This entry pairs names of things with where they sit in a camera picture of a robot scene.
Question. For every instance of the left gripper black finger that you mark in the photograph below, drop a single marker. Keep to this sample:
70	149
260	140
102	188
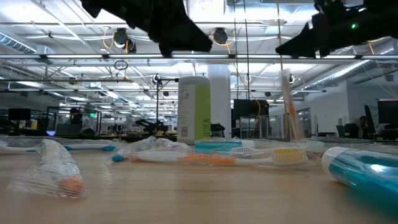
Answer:
183	37

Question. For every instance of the person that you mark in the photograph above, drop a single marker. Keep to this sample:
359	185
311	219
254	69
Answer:
76	117
360	126

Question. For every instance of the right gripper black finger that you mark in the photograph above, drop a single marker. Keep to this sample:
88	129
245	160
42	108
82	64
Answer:
300	46

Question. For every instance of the white round pillar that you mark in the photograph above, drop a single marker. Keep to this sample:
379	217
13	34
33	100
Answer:
219	99

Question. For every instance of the black overhead camera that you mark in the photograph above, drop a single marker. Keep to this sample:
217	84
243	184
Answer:
120	37
220	35

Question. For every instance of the black office chair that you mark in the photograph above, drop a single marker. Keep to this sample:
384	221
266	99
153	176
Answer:
370	119

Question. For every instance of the black monitor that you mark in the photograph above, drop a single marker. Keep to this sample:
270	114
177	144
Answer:
388	112
19	114
250	109

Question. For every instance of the silver overhead frame bar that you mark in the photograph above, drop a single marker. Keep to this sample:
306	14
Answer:
77	56

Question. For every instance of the teal mouthwash bottle white cap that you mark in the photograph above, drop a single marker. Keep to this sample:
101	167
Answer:
217	145
363	174

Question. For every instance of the background black robot arm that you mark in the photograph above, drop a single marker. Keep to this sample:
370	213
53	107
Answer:
152	126

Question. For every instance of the orange white toothbrush yellow bristles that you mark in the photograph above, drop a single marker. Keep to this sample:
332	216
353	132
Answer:
205	158

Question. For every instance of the black camera stand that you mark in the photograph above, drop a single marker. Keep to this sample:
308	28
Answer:
157	102

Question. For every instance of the white green wipes canister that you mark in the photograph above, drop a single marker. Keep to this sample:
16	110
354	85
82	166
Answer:
192	109

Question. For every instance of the green white toothbrush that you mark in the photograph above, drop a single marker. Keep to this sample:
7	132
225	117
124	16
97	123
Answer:
312	144
248	150

